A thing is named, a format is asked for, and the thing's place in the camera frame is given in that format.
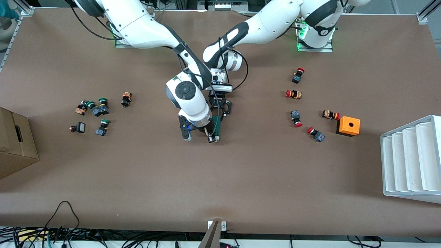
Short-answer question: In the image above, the white stepped plastic rack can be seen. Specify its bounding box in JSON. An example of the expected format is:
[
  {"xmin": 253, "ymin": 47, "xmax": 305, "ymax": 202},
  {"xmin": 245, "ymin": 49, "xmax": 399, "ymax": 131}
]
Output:
[{"xmin": 380, "ymin": 115, "xmax": 441, "ymax": 204}]

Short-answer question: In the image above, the white device behind table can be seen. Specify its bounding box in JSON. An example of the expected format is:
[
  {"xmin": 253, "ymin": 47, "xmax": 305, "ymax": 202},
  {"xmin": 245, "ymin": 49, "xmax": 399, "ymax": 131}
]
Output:
[{"xmin": 197, "ymin": 0, "xmax": 249, "ymax": 11}]

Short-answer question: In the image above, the orange push button enclosure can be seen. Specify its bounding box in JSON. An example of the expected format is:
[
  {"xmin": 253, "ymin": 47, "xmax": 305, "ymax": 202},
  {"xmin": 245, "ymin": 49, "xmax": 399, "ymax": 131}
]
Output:
[{"xmin": 336, "ymin": 116, "xmax": 361, "ymax": 137}]

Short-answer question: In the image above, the aluminium frame profile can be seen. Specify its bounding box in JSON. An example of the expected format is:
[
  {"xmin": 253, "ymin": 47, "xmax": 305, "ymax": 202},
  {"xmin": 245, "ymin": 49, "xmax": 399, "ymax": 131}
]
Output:
[
  {"xmin": 0, "ymin": 6, "xmax": 35, "ymax": 71},
  {"xmin": 416, "ymin": 0, "xmax": 441, "ymax": 24}
]

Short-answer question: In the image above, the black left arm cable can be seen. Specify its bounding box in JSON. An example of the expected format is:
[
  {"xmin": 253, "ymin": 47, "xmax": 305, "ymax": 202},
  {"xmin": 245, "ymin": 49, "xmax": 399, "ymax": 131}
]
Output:
[{"xmin": 219, "ymin": 36, "xmax": 249, "ymax": 91}]

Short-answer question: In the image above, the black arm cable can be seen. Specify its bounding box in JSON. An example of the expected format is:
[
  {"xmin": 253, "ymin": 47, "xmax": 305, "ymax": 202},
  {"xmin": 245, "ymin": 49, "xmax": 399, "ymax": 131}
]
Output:
[
  {"xmin": 69, "ymin": 0, "xmax": 219, "ymax": 135},
  {"xmin": 219, "ymin": 36, "xmax": 249, "ymax": 91}
]

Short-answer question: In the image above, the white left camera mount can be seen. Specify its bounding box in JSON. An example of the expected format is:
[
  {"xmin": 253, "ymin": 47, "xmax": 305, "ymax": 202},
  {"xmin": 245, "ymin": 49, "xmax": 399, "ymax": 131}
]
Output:
[{"xmin": 210, "ymin": 68, "xmax": 228, "ymax": 84}]

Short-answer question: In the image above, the black looped cable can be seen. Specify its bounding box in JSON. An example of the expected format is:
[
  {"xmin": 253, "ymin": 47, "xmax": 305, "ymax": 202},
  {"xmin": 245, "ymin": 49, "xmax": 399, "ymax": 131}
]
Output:
[{"xmin": 44, "ymin": 201, "xmax": 81, "ymax": 239}]

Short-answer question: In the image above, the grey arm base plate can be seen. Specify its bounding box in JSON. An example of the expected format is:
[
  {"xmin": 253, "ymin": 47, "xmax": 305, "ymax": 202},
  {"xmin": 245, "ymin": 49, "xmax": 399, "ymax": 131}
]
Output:
[
  {"xmin": 297, "ymin": 19, "xmax": 334, "ymax": 53},
  {"xmin": 114, "ymin": 34, "xmax": 131, "ymax": 49}
]

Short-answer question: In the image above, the black cable bundle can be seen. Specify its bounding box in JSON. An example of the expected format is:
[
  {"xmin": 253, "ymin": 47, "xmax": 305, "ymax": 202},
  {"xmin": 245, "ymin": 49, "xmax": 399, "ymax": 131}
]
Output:
[{"xmin": 0, "ymin": 226, "xmax": 207, "ymax": 248}]

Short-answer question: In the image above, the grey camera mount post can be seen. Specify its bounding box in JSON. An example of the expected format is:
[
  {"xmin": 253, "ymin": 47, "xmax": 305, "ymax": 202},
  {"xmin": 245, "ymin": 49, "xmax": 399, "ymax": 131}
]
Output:
[{"xmin": 198, "ymin": 220, "xmax": 222, "ymax": 248}]

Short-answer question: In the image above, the green load switch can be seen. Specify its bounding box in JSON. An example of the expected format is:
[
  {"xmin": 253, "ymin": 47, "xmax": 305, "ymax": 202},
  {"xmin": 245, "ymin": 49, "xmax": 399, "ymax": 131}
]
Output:
[{"xmin": 211, "ymin": 116, "xmax": 222, "ymax": 142}]

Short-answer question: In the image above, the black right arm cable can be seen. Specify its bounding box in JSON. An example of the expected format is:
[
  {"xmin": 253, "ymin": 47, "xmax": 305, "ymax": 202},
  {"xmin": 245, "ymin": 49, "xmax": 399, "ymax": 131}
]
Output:
[{"xmin": 69, "ymin": 0, "xmax": 219, "ymax": 135}]

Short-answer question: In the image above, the black floor cable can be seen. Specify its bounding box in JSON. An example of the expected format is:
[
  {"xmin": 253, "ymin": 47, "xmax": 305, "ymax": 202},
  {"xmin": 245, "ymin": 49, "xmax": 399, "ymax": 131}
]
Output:
[{"xmin": 346, "ymin": 235, "xmax": 379, "ymax": 248}]

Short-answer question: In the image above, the brown cardboard box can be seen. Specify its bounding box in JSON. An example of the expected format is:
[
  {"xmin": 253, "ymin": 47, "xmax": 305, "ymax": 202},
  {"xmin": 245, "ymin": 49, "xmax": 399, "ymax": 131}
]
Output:
[{"xmin": 0, "ymin": 107, "xmax": 39, "ymax": 179}]

